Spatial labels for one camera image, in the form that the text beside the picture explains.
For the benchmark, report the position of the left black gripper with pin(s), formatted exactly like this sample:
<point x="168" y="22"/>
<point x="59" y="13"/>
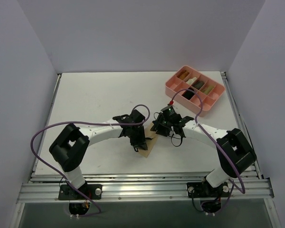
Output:
<point x="139" y="141"/>

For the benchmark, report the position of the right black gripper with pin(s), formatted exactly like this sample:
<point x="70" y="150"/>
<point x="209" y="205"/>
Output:
<point x="160" y="126"/>

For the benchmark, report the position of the beige underwear with navy trim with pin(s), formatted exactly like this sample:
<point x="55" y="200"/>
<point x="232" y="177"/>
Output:
<point x="151" y="139"/>

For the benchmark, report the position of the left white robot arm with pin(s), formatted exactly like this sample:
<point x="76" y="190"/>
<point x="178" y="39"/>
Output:
<point x="69" y="148"/>

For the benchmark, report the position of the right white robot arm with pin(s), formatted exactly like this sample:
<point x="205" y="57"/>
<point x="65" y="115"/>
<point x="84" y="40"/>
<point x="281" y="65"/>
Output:
<point x="234" y="151"/>

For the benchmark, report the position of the black rolled cloth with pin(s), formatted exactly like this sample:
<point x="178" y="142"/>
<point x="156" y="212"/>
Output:
<point x="188" y="93"/>

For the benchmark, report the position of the white rolled cloth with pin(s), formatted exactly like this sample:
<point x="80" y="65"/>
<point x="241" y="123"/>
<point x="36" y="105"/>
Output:
<point x="191" y="80"/>

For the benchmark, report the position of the dark grey rolled cloth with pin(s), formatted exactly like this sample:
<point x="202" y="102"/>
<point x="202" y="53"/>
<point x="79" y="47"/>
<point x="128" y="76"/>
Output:
<point x="198" y="85"/>

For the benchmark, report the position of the orange rolled cloth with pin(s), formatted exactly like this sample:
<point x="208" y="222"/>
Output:
<point x="183" y="74"/>

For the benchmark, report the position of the olive rolled cloth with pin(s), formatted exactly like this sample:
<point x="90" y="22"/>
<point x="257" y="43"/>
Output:
<point x="207" y="89"/>

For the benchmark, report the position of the pink compartment organizer box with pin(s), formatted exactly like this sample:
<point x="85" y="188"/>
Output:
<point x="174" y="88"/>

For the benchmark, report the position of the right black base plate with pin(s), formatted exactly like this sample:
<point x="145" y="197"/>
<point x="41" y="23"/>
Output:
<point x="205" y="190"/>

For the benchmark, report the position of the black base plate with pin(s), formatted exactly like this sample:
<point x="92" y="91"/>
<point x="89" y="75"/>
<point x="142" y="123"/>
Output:
<point x="93" y="191"/>
<point x="205" y="190"/>

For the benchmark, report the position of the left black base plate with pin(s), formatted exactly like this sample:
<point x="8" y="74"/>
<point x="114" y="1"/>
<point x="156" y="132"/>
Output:
<point x="93" y="191"/>

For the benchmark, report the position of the aluminium rail frame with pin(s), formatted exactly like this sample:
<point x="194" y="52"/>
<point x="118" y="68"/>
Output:
<point x="137" y="191"/>

